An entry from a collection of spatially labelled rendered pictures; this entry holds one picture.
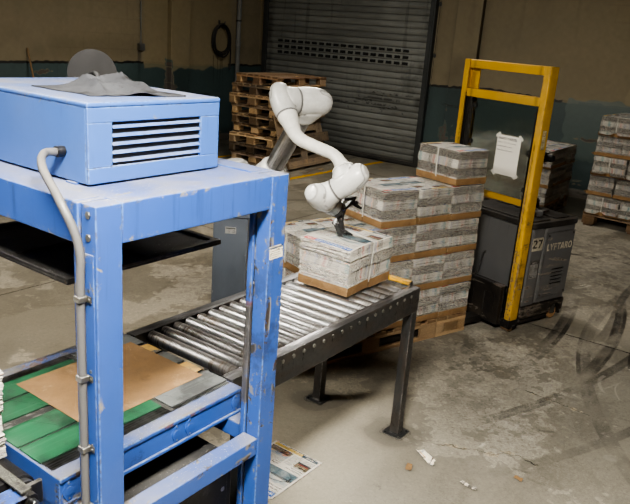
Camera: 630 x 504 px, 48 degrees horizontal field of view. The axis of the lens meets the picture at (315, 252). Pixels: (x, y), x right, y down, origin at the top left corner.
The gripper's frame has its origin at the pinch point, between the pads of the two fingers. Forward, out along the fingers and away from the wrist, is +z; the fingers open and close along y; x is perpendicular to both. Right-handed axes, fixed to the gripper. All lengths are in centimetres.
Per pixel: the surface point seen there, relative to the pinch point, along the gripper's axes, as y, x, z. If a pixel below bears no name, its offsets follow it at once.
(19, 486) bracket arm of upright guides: 116, 34, -161
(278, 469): 122, 5, 3
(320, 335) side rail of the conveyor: 56, 31, -44
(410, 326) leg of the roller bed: 38, 31, 33
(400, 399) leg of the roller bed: 74, 30, 51
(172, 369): 84, 12, -98
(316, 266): 27.6, -3.9, -11.1
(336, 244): 15.6, 4.8, -14.9
